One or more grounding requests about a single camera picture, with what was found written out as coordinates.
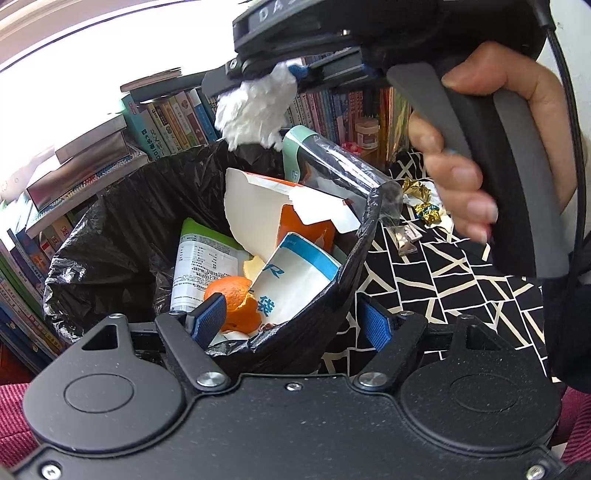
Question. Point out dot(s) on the white and blue paper bag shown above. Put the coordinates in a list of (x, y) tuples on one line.
[(300, 277)]

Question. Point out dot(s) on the orange peel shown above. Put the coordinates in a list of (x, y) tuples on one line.
[(231, 288)]

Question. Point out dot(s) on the clear plastic bag mint header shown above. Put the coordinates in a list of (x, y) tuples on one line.
[(332, 161)]

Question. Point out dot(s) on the white window frame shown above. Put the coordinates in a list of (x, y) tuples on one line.
[(92, 27)]

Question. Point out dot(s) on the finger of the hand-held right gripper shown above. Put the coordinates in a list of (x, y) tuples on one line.
[(332, 71), (231, 74)]

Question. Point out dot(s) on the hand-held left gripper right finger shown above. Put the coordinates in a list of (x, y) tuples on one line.
[(376, 323)]

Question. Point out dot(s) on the row of colourful upright books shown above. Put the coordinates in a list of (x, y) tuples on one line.
[(332, 108)]

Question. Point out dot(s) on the green snack bag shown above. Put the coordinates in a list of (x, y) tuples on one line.
[(198, 258)]

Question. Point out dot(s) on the person's right hand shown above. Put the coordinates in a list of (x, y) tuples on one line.
[(457, 203)]

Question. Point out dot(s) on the stack of flat books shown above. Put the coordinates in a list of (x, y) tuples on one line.
[(69, 175)]

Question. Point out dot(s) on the orange and white cardboard box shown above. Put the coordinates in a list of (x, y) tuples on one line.
[(254, 207)]

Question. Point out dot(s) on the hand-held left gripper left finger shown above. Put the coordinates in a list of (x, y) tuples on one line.
[(210, 318)]

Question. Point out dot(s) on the waste bin with black liner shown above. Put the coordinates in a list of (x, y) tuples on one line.
[(115, 221)]

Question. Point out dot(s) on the red pink knitted flower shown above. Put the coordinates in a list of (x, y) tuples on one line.
[(352, 147)]

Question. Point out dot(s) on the small brown snack packet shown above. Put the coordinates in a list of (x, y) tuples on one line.
[(408, 240)]

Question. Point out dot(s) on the row of leaning paperback books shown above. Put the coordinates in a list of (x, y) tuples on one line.
[(171, 120)]

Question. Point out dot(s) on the gold and blue foil wrapper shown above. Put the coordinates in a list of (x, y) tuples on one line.
[(429, 213)]

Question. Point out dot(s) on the plastic jar with white lid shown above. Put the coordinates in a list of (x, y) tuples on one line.
[(367, 134)]

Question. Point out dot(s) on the row of thin magazines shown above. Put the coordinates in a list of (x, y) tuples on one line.
[(392, 120)]

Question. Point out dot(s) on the white tissue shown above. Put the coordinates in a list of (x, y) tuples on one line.
[(254, 110)]

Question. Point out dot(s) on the black patterned cloth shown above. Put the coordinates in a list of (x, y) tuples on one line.
[(461, 286)]

